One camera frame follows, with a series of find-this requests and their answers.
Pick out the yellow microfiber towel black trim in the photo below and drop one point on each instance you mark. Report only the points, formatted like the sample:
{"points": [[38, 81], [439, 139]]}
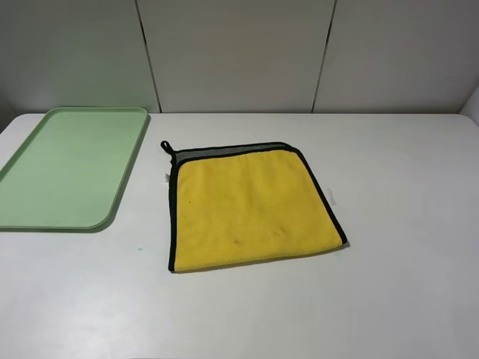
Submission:
{"points": [[242, 204]]}

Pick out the light green plastic tray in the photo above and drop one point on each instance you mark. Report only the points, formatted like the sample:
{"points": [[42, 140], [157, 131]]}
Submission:
{"points": [[69, 174]]}

